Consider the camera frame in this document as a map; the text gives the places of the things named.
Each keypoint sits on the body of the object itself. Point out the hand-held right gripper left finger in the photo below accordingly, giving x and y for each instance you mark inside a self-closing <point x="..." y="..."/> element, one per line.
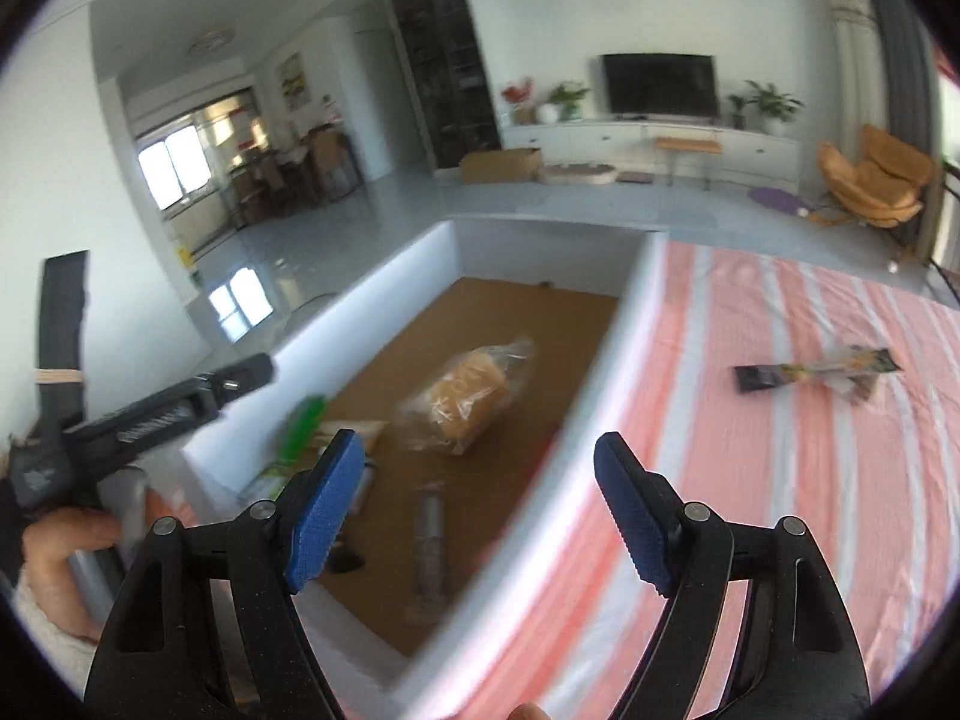
<point x="326" y="510"/>

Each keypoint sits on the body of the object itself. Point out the red flowers in vase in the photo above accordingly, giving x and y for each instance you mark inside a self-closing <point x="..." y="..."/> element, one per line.
<point x="517" y="94"/>

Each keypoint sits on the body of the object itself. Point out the white television cabinet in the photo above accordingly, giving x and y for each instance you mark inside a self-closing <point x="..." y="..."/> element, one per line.
<point x="585" y="139"/>

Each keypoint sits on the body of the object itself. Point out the person's left forearm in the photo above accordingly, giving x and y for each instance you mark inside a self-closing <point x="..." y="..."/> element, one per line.
<point x="45" y="652"/>

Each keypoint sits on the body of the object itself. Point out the person's left hand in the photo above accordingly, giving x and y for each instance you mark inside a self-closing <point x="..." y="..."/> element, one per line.
<point x="60" y="547"/>

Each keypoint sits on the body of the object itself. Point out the green stick snack packet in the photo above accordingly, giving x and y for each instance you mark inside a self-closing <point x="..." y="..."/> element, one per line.
<point x="304" y="424"/>

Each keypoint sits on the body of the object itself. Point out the framed wall picture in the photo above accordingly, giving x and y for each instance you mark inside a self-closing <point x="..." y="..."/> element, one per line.
<point x="294" y="81"/>

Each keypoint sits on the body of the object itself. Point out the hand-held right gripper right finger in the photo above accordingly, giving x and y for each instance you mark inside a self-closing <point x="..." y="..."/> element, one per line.
<point x="637" y="517"/>

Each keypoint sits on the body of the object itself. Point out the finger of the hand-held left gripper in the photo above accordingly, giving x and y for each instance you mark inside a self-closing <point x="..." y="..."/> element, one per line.
<point x="172" y="405"/>

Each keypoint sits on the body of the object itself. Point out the clear brown snack packet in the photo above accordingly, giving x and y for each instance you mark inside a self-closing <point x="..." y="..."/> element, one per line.
<point x="862" y="391"/>

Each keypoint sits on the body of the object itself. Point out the orange lounge chair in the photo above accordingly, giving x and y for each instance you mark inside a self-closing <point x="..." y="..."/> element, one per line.
<point x="870" y="180"/>

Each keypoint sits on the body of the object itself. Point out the brown cardboard box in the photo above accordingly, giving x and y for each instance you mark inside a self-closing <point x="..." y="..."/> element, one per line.
<point x="499" y="165"/>

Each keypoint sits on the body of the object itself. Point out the striped red grey tablecloth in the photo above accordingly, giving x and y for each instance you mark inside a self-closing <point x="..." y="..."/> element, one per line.
<point x="750" y="502"/>

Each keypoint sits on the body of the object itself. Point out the person's right hand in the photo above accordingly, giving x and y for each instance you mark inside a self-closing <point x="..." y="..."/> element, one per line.
<point x="529" y="712"/>

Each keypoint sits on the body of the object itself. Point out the grey floor mat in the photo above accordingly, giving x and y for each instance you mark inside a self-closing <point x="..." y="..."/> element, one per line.
<point x="634" y="178"/>

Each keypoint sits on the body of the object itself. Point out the round ceiling lamp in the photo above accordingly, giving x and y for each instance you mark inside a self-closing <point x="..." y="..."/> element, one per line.
<point x="210" y="41"/>

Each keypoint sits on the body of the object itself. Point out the bread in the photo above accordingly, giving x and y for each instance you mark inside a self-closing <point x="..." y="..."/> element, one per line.
<point x="465" y="397"/>

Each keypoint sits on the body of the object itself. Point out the dining table and chairs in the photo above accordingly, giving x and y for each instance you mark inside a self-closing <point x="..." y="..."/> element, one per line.
<point x="300" y="172"/>

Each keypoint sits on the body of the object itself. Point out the leafy plant in glass vase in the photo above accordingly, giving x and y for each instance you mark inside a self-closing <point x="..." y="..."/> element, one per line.
<point x="568" y="96"/>

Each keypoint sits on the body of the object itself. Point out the brown chocolate bar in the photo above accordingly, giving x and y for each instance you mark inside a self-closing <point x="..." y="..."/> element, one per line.
<point x="431" y="540"/>

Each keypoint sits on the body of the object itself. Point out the purple floor mat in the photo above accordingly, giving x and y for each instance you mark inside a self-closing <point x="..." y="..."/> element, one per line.
<point x="776" y="200"/>

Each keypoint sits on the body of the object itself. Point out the black television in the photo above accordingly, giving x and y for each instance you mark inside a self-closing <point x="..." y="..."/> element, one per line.
<point x="660" y="86"/>

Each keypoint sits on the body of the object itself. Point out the white tower air conditioner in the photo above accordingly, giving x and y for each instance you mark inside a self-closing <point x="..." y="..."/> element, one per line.
<point x="859" y="60"/>

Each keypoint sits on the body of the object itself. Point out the large potted plant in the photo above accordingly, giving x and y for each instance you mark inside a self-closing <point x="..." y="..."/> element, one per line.
<point x="772" y="101"/>

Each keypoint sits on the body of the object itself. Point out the black glass cabinet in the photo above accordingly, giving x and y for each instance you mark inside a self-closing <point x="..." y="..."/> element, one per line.
<point x="442" y="67"/>

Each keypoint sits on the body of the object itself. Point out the wooden bench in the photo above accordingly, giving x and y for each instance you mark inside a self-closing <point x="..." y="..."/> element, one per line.
<point x="686" y="142"/>

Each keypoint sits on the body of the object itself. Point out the small potted plant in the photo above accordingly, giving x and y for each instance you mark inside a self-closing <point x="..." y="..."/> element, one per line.
<point x="739" y="109"/>

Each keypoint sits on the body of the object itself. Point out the white pet bed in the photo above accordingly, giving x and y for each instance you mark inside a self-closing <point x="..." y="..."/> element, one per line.
<point x="577" y="176"/>

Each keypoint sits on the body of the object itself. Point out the round white vase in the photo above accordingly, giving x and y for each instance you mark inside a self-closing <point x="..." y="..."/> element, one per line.
<point x="547" y="114"/>

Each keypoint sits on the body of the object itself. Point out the grey curtain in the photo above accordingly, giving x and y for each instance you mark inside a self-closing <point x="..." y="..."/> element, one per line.
<point x="907" y="90"/>

